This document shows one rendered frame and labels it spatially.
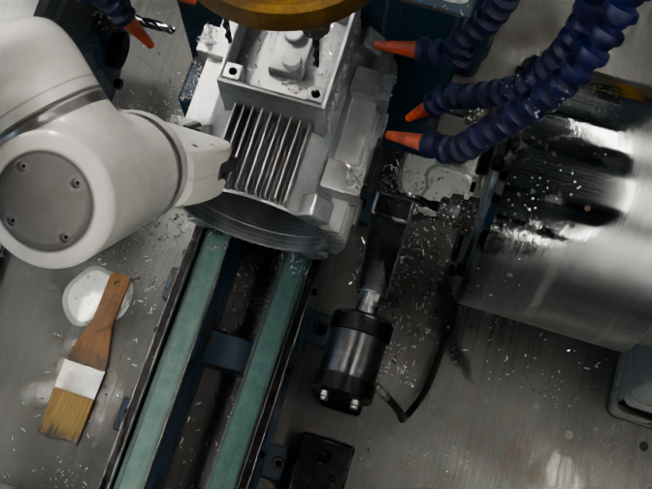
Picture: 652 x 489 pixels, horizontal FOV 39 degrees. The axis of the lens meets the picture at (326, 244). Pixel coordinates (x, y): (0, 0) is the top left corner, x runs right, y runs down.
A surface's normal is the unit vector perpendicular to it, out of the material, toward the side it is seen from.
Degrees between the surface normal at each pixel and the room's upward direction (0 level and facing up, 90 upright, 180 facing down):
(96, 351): 0
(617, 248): 36
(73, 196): 30
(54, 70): 41
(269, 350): 0
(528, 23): 0
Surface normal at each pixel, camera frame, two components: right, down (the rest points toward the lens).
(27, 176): -0.15, 0.19
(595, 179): -0.04, -0.12
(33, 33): 0.72, -0.49
